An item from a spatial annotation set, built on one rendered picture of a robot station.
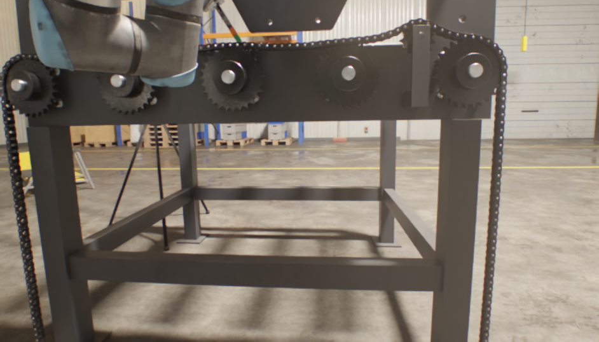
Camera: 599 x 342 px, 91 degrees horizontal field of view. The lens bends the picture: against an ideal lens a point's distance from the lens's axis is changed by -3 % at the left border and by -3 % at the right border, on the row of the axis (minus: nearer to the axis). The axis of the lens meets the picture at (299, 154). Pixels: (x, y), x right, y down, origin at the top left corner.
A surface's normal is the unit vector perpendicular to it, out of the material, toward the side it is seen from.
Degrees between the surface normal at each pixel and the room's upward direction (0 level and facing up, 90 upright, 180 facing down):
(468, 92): 90
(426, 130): 90
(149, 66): 137
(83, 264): 90
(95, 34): 122
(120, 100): 90
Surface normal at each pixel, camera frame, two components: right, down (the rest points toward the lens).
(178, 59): 0.70, 0.39
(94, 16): 0.68, 0.58
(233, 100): -0.08, 0.12
